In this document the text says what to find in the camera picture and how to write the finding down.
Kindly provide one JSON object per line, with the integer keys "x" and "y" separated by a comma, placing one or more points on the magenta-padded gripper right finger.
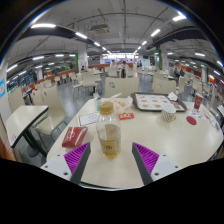
{"x": 166, "y": 165}

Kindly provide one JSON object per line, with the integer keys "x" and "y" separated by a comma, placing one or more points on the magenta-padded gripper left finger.
{"x": 55, "y": 165}

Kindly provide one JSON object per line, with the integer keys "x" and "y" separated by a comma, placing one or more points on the clear bottle with yellow cap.
{"x": 108, "y": 140}

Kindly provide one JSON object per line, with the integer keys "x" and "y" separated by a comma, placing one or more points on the red cardboard box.
{"x": 74, "y": 136}

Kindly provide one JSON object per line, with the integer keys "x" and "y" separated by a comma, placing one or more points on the flat round red coaster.
{"x": 191, "y": 120}

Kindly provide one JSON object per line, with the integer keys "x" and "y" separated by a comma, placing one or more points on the white rectangular table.
{"x": 25, "y": 120}

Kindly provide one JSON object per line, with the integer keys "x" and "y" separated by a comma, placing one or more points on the white card with red border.
{"x": 87, "y": 119}

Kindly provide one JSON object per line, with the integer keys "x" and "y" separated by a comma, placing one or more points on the colourful sticker sheet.
{"x": 204, "y": 115}

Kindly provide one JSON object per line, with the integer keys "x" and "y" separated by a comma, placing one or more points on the red sauce packet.
{"x": 126, "y": 116}

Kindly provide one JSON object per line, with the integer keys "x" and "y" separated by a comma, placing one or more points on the brown tray with food-print liner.
{"x": 155, "y": 101}

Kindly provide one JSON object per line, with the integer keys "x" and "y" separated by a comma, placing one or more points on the white paper napkin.
{"x": 172, "y": 96}

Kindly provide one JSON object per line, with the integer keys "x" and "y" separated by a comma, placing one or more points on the red paper cup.
{"x": 198, "y": 101}

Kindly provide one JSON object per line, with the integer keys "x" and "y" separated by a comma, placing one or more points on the small clear bottle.
{"x": 97, "y": 103}

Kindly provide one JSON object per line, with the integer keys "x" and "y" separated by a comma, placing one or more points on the beige chair with round hole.
{"x": 123, "y": 87}
{"x": 164, "y": 86}

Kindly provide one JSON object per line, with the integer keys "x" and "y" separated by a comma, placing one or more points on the group of beige chairs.
{"x": 88, "y": 80}

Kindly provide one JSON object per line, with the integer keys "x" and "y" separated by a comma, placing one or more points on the person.
{"x": 114, "y": 64}
{"x": 176, "y": 73}
{"x": 124, "y": 68}

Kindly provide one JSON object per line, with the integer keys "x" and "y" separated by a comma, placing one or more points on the group of ceiling lights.
{"x": 43, "y": 25}

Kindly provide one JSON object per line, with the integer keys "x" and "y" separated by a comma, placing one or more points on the ceiling air conditioner unit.
{"x": 100, "y": 29}

